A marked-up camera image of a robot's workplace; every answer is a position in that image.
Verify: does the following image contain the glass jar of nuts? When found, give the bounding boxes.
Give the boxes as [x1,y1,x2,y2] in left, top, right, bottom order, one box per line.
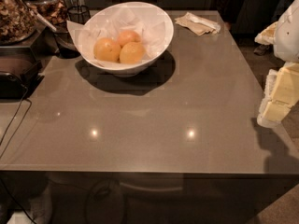
[0,0,36,45]

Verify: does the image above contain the orange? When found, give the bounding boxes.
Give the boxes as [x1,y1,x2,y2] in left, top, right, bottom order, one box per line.
[93,37,121,63]
[117,30,141,47]
[120,42,145,64]

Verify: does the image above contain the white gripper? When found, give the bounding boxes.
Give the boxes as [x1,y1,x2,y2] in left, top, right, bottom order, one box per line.
[257,63,299,129]

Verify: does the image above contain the black appliance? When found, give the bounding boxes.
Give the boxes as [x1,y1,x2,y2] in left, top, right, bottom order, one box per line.
[0,48,43,100]

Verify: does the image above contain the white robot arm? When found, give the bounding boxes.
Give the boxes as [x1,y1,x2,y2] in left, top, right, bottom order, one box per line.
[255,0,299,128]

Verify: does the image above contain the white paper bowl liner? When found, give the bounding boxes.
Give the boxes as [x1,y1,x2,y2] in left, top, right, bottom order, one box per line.
[66,6,171,70]

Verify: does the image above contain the black wire cup holder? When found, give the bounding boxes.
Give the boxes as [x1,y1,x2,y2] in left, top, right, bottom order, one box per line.
[67,6,91,24]

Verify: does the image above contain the glass jar of dried snacks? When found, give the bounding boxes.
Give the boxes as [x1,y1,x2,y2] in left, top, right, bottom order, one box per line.
[25,0,67,25]

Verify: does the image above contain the folded brown paper napkins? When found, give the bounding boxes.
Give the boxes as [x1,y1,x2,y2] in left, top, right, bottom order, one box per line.
[175,12,221,35]

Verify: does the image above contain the black power cable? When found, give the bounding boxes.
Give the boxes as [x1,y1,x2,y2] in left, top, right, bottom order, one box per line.
[0,71,34,224]

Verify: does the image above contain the white serving spoon handle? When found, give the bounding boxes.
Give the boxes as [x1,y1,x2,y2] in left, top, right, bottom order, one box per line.
[29,8,57,33]

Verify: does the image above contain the white ceramic bowl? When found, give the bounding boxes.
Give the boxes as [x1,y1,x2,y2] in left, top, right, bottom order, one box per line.
[73,1,175,77]

